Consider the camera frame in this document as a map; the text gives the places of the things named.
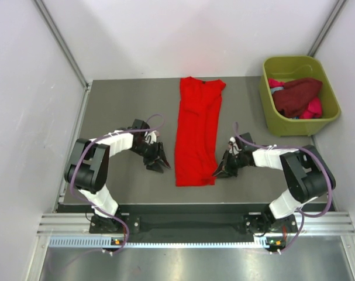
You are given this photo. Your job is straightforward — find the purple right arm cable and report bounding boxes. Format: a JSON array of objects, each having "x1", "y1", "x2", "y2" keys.
[{"x1": 233, "y1": 121, "x2": 335, "y2": 255}]

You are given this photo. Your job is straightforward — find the olive green plastic bin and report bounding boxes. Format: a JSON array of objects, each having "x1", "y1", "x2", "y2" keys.
[{"x1": 259, "y1": 56, "x2": 341, "y2": 136}]

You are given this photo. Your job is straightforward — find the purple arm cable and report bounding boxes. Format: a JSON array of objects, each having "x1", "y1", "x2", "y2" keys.
[
  {"x1": 233, "y1": 121, "x2": 335, "y2": 255},
  {"x1": 47, "y1": 114, "x2": 168, "y2": 273}
]

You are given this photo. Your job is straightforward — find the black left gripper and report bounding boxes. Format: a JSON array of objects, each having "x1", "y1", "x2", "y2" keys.
[{"x1": 131, "y1": 140, "x2": 170, "y2": 173}]

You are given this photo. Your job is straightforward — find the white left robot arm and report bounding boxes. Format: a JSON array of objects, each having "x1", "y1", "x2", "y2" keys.
[{"x1": 64, "y1": 119, "x2": 171, "y2": 234}]

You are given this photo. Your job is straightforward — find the aluminium frame post right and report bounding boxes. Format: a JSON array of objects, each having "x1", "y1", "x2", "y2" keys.
[{"x1": 307, "y1": 0, "x2": 348, "y2": 57}]

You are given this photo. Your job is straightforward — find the aluminium frame post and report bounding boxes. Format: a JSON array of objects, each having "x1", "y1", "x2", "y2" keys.
[
  {"x1": 307, "y1": 0, "x2": 348, "y2": 57},
  {"x1": 32, "y1": 0, "x2": 89, "y2": 89}
]

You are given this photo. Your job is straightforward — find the aluminium front rail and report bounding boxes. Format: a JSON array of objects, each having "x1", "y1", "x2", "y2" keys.
[{"x1": 37, "y1": 212, "x2": 355, "y2": 250}]

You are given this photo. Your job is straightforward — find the pink shirt in bin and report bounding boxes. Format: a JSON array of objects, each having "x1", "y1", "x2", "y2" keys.
[{"x1": 268, "y1": 78, "x2": 322, "y2": 119}]

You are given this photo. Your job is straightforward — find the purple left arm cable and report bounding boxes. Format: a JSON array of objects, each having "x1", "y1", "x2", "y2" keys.
[{"x1": 47, "y1": 114, "x2": 168, "y2": 273}]

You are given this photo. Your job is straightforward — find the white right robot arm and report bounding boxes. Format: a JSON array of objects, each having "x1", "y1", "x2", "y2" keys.
[{"x1": 212, "y1": 133, "x2": 336, "y2": 232}]

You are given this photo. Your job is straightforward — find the red t shirt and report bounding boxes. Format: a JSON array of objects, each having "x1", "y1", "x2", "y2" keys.
[{"x1": 174, "y1": 77, "x2": 226, "y2": 187}]

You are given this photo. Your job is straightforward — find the maroon shirt in bin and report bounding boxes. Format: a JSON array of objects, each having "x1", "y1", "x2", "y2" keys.
[{"x1": 272, "y1": 77, "x2": 323, "y2": 118}]

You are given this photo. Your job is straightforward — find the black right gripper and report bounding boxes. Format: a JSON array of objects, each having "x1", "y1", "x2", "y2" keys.
[{"x1": 213, "y1": 149, "x2": 246, "y2": 178}]

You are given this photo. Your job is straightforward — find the aluminium frame post left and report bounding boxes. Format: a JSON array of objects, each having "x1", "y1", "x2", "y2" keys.
[{"x1": 32, "y1": 0, "x2": 89, "y2": 89}]

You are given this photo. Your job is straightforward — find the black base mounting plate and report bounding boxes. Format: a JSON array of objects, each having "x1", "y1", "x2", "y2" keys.
[{"x1": 89, "y1": 203, "x2": 299, "y2": 243}]

